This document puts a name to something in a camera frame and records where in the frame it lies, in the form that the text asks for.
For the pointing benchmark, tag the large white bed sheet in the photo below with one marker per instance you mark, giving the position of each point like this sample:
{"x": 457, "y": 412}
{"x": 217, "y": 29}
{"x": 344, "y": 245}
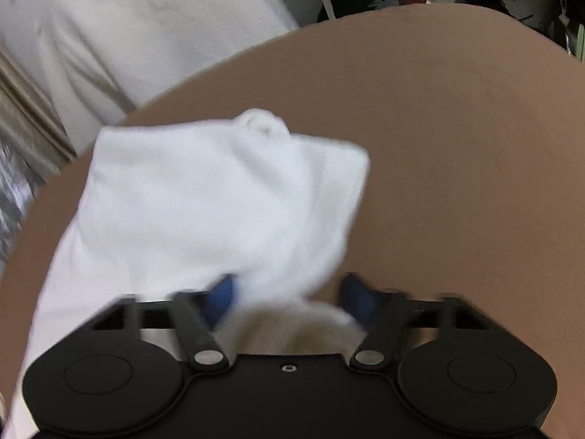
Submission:
{"x": 160, "y": 23}

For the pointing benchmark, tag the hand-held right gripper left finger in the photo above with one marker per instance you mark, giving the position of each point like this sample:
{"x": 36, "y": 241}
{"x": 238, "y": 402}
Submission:
{"x": 221, "y": 302}

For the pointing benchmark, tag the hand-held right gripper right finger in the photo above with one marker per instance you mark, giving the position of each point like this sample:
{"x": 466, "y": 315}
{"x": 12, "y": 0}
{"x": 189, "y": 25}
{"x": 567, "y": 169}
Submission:
{"x": 359, "y": 299}

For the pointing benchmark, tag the silver foil sheet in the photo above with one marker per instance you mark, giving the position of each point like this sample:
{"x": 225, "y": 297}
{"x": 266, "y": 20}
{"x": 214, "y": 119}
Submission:
{"x": 23, "y": 192}

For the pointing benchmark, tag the white fleece garment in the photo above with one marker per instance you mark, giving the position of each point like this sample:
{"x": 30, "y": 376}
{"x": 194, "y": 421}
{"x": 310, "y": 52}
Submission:
{"x": 205, "y": 201}

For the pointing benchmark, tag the beige curtain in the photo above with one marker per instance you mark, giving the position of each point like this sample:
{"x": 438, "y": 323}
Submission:
{"x": 32, "y": 109}

